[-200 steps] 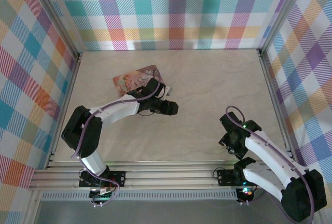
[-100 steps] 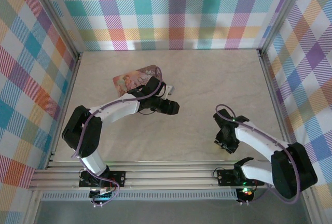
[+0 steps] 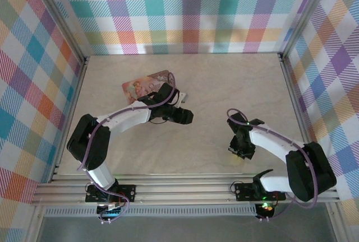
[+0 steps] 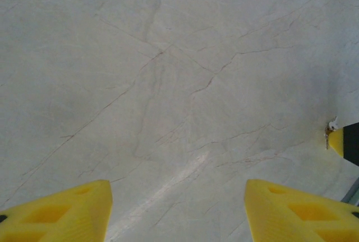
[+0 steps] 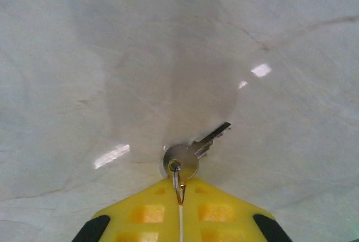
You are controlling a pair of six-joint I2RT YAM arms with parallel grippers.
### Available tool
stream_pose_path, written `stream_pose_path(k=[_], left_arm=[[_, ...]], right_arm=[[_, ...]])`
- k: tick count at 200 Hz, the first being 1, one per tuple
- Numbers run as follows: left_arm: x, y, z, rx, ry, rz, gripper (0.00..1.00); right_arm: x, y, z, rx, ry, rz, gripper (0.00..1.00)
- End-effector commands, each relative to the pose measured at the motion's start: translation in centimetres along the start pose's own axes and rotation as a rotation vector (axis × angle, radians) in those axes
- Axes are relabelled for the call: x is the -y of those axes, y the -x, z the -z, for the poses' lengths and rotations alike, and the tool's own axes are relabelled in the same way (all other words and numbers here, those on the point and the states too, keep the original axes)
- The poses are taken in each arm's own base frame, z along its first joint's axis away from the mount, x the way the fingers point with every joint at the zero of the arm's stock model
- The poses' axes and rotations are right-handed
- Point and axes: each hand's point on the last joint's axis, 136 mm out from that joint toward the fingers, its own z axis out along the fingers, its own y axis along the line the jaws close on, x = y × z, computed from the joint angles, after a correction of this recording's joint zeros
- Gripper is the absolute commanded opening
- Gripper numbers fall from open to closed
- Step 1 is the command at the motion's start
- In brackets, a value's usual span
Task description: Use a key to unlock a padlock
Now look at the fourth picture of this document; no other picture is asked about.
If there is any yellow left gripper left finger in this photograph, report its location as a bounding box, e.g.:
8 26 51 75
0 179 114 242

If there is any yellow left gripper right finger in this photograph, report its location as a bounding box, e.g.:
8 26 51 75
244 179 359 242

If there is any small brass key white tag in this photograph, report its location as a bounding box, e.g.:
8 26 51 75
324 116 338 151

